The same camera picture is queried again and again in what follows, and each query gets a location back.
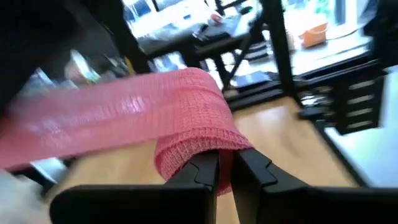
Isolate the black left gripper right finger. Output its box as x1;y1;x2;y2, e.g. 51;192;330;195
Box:
231;148;398;224

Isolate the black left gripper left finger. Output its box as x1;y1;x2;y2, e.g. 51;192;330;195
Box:
49;150;220;224

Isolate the pink elastic bandage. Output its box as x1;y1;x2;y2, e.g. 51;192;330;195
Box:
0;67;254;196

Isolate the black drawer cabinet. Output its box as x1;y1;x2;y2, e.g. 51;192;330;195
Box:
335;75;387;135

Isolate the orange container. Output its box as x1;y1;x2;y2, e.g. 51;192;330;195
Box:
299;21;329;49

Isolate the black desk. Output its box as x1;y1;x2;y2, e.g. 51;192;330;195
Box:
136;27;259;91

